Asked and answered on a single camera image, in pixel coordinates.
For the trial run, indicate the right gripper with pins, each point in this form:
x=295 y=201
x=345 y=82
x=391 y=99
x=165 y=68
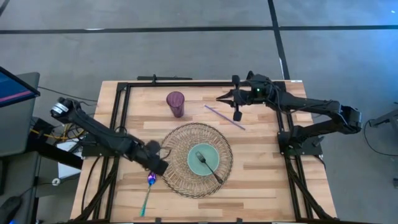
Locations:
x=245 y=98

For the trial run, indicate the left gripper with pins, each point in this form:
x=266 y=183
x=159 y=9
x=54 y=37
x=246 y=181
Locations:
x=152 y=163

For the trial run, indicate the iridescent metal spoon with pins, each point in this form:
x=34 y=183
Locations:
x=151 y=179

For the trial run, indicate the purple drinking straw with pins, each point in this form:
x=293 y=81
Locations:
x=224 y=116

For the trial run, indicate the dark metal fork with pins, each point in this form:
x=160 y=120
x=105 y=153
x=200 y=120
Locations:
x=201 y=158

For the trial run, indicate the round green plate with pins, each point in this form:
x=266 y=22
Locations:
x=211 y=151

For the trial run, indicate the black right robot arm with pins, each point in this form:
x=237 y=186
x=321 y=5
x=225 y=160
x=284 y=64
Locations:
x=311 y=104

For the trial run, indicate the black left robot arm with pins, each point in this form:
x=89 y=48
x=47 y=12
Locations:
x=93 y=130

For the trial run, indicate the black table clamp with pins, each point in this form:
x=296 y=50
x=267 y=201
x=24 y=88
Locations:
x=248 y=74

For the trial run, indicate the round woven straw placemat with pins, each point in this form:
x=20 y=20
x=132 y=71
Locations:
x=177 y=174

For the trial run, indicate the purple translucent plastic cup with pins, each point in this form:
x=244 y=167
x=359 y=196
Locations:
x=175 y=102

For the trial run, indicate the white box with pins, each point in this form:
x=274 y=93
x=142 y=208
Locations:
x=66 y=168

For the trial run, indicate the black computer mouse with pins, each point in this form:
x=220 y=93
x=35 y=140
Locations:
x=9 y=208

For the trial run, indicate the grey stand base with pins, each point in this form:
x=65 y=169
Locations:
x=385 y=118

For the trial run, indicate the large computer monitor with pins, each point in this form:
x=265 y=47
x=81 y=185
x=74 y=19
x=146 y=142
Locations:
x=12 y=90

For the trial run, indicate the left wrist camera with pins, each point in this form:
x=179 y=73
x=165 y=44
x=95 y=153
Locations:
x=153 y=146

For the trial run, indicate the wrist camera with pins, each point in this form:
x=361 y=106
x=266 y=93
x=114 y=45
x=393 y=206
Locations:
x=258 y=89
x=153 y=146

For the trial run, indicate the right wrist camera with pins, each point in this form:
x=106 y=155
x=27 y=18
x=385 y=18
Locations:
x=258 y=89

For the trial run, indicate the black aluminium table frame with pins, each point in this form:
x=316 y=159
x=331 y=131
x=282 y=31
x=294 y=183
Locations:
x=199 y=84

